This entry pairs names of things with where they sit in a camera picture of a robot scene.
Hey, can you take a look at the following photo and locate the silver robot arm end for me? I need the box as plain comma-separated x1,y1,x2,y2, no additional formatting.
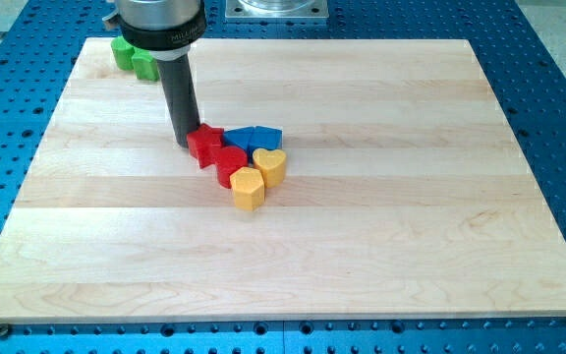
102,0,206,61

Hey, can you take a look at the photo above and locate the yellow heart block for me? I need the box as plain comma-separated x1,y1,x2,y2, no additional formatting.
253,148,287,188

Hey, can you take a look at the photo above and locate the yellow pentagon block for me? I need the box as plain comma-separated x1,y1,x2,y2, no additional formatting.
230,167,265,211

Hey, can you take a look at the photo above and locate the blue cube block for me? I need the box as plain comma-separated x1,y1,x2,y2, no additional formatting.
248,126,283,157

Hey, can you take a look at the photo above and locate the red round block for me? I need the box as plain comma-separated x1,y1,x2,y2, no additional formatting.
215,146,248,189

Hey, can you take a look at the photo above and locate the blue triangle block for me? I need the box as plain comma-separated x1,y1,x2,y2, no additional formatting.
223,127,255,152

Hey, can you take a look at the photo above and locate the red star block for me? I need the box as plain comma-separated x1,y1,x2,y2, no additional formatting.
187,123,224,169

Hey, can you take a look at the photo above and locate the light wooden board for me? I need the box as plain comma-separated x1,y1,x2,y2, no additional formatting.
0,38,566,324

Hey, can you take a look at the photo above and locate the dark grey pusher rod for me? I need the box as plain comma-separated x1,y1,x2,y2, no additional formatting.
157,54,200,148

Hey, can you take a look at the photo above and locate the green angular block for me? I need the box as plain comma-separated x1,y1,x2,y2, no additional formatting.
131,48,159,82

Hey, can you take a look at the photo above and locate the green round block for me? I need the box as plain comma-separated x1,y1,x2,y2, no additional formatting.
110,36,135,71

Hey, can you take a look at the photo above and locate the blue perforated table plate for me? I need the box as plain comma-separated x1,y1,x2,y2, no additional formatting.
0,1,566,353

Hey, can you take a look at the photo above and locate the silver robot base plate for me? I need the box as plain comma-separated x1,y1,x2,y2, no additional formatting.
225,0,329,20

